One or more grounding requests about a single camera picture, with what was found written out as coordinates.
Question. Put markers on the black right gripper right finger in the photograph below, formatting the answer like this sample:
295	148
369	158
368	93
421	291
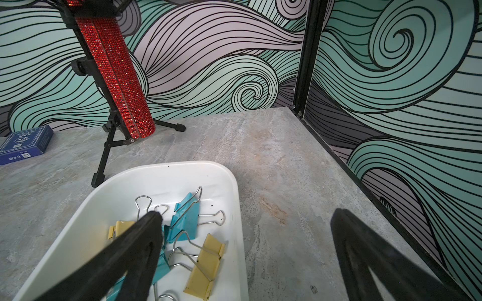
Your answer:
362	253

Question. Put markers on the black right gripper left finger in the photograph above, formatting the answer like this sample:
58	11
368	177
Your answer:
134	255

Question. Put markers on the white plastic storage box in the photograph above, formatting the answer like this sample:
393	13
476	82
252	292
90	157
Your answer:
128	196

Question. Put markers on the yellow binder clip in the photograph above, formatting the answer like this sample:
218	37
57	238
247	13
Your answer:
121	227
205	267

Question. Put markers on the teal binder clip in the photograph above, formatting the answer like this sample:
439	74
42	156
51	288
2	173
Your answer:
161	270
187	218

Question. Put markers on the blue card box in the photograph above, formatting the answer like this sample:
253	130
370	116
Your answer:
25	144

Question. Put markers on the black microphone tripod stand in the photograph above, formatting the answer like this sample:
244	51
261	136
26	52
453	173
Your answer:
116	136

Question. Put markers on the black corner frame post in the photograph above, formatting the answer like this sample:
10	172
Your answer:
318	14

